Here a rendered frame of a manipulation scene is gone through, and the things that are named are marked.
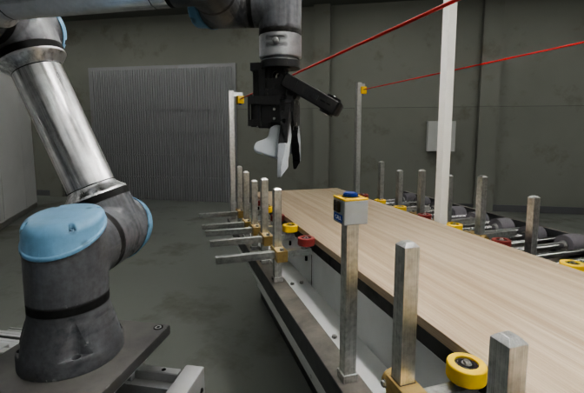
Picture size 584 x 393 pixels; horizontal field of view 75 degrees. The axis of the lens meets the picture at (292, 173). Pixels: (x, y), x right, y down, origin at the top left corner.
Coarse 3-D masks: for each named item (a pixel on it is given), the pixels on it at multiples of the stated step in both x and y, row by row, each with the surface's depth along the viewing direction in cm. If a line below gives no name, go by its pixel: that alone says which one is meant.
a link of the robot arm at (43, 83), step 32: (32, 32) 66; (64, 32) 75; (0, 64) 66; (32, 64) 67; (32, 96) 67; (64, 96) 69; (64, 128) 68; (64, 160) 68; (96, 160) 70; (96, 192) 68; (128, 192) 73; (128, 224) 69; (128, 256) 71
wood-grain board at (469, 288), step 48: (288, 192) 306; (336, 192) 306; (336, 240) 172; (384, 240) 172; (432, 240) 172; (480, 240) 172; (384, 288) 120; (432, 288) 120; (480, 288) 120; (528, 288) 120; (576, 288) 120; (480, 336) 91; (528, 336) 91; (576, 336) 91; (528, 384) 74; (576, 384) 74
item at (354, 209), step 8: (344, 200) 97; (352, 200) 98; (360, 200) 98; (344, 208) 97; (352, 208) 98; (360, 208) 99; (344, 216) 98; (352, 216) 98; (360, 216) 99; (344, 224) 98; (352, 224) 98
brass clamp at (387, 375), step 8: (384, 376) 83; (384, 384) 82; (392, 384) 80; (408, 384) 79; (416, 384) 79; (392, 392) 80; (400, 392) 77; (408, 392) 76; (416, 392) 76; (424, 392) 76
